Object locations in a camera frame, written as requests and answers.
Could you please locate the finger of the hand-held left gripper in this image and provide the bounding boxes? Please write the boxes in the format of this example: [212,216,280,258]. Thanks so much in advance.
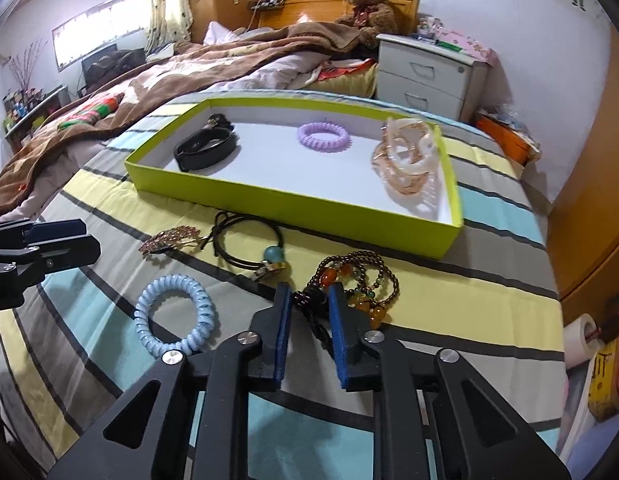
[0,234,101,286]
[0,216,88,251]

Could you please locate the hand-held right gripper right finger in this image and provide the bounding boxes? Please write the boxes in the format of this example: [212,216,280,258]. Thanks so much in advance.
[327,282,573,480]

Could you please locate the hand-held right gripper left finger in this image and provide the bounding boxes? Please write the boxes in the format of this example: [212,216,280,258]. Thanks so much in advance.
[48,282,294,480]

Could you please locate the brown beaded bracelet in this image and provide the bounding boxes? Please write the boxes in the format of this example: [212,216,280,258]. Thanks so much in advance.
[292,252,401,356]

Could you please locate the black hair band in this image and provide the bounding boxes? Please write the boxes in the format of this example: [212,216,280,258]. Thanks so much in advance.
[174,114,240,173]

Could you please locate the green shallow cardboard box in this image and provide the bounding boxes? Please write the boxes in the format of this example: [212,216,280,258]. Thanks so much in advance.
[124,97,464,261]

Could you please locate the white pearly hair claw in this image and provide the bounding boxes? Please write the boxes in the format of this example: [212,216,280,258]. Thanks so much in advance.
[372,116,439,211]

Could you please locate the purple spiral hair tie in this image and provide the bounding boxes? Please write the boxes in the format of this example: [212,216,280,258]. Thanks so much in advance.
[296,121,350,152]

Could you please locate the pink rhinestone hairpin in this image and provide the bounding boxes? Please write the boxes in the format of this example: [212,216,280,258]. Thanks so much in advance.
[141,225,201,258]

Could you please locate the shelf of small bottles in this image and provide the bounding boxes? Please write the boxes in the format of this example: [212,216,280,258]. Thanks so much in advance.
[2,85,70,153]

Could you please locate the red green plaid cushion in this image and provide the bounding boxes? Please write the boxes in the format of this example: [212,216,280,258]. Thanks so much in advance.
[57,92,123,131]

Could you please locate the dried branches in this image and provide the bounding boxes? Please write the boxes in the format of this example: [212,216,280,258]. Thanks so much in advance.
[7,37,48,93]

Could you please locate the black monitor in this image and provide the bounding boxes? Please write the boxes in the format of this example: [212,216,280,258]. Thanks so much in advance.
[81,44,148,97]

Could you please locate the brown blanket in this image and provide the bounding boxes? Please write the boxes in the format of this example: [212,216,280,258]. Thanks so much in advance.
[0,22,385,206]

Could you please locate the window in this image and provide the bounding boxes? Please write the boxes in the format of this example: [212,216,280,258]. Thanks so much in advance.
[52,0,150,72]

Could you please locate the white paper roll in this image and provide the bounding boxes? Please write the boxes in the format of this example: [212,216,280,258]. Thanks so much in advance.
[562,312,605,371]

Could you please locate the patterned curtain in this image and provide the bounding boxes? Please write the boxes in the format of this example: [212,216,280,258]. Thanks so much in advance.
[138,0,194,56]

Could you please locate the white pillow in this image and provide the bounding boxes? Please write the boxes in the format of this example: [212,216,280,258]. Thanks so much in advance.
[204,21,240,45]

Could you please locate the orange box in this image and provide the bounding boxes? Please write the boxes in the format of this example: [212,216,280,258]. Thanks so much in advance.
[474,112,535,163]

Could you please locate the red and yellow pillow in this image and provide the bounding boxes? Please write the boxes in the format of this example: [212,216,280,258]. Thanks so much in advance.
[317,57,379,98]

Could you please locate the yellow tin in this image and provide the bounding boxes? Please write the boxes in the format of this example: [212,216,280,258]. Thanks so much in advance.
[587,332,619,421]

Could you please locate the dark red tool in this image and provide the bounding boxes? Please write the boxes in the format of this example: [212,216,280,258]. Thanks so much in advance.
[597,295,619,341]

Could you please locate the white nightstand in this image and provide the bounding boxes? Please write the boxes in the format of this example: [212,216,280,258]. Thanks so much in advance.
[375,34,490,122]

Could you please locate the clear plastic bag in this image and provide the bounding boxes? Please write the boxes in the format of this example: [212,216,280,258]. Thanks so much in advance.
[484,102,543,151]

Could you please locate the large wooden wardrobe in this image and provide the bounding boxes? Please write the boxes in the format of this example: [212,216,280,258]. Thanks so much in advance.
[547,25,619,311]

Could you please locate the narrow wooden wardrobe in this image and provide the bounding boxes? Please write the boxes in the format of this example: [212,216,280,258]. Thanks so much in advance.
[212,0,271,46]

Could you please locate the pink floral box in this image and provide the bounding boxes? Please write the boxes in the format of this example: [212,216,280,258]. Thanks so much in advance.
[439,30,495,66]

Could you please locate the clear bottle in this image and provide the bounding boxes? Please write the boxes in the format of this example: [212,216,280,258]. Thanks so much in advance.
[419,16,443,41]

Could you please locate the wooden headboard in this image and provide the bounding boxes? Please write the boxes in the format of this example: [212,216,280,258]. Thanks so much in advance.
[250,0,420,36]

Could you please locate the brown teddy bear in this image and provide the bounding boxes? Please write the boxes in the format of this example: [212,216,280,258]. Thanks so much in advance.
[334,0,400,51]

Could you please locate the black cord hair tie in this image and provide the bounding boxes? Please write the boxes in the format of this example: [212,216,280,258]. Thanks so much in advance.
[200,210,290,281]

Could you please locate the blue spiral hair tie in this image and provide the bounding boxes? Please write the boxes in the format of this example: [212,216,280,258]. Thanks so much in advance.
[134,274,218,358]

